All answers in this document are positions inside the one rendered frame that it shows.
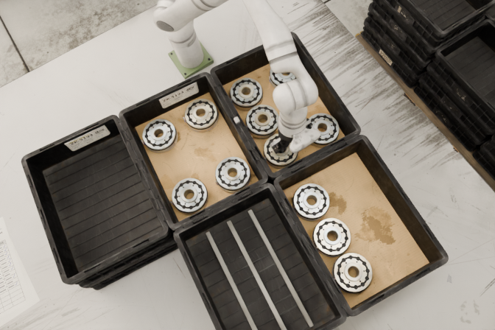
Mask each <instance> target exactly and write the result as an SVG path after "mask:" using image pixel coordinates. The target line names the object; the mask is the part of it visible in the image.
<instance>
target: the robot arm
mask: <svg viewBox="0 0 495 330"><path fill-rule="evenodd" d="M227 1H228V0H159V1H158V3H157V6H156V8H155V11H154V13H153V21H154V24H155V25H156V26H157V28H159V29H160V30H163V31H165V32H166V35H167V37H168V39H169V41H170V43H171V44H172V48H173V49H174V51H175V54H176V55H177V57H178V59H179V61H180V64H181V65H182V66H184V67H185V68H188V69H192V68H195V67H197V66H199V65H200V64H201V63H202V61H203V58H204V55H203V50H202V48H201V45H200V42H199V40H198V37H197V34H196V32H195V30H194V19H195V18H197V17H199V16H201V15H202V14H204V13H207V12H208V11H210V10H213V9H214V8H216V7H218V6H220V5H221V4H223V3H225V2H227ZM242 1H243V3H244V5H245V7H246V9H247V11H248V12H249V14H250V17H251V18H252V20H253V23H254V24H255V26H256V28H257V30H258V33H259V36H260V38H261V41H262V43H263V46H264V50H265V52H266V55H267V59H268V61H269V64H270V68H271V69H272V71H273V72H274V73H284V72H291V73H293V74H294V75H295V76H296V79H294V80H290V81H288V82H285V83H282V84H280V85H278V86H277V87H276V88H275V89H274V91H273V100H274V103H275V105H276V107H277V108H278V109H279V118H278V137H277V140H275V141H272V140H271V141H269V144H270V146H271V147H272V149H273V150H274V152H275V153H276V154H277V153H283V152H284V148H286V147H288V146H289V143H291V144H290V146H289V149H290V150H291V152H293V153H296V152H299V151H301V150H302V149H304V148H306V147H308V146H309V145H310V144H312V143H314V142H315V141H317V140H318V139H319V138H320V131H319V130H318V129H312V125H313V124H312V123H311V122H310V120H309V119H307V118H306V115H307V106H310V105H313V104H314V103H316V101H317V98H318V89H317V86H316V85H315V82H314V81H313V79H312V78H311V77H310V75H309V74H308V72H307V71H306V69H305V68H304V66H303V64H302V62H301V60H300V58H299V56H298V53H297V49H296V47H295V43H294V41H293V38H292V35H291V32H290V30H289V28H288V27H287V25H286V24H285V23H284V21H283V20H282V19H281V18H280V16H279V15H278V14H277V13H276V12H275V10H274V9H273V8H272V7H271V6H270V4H269V3H268V1H267V0H242Z"/></svg>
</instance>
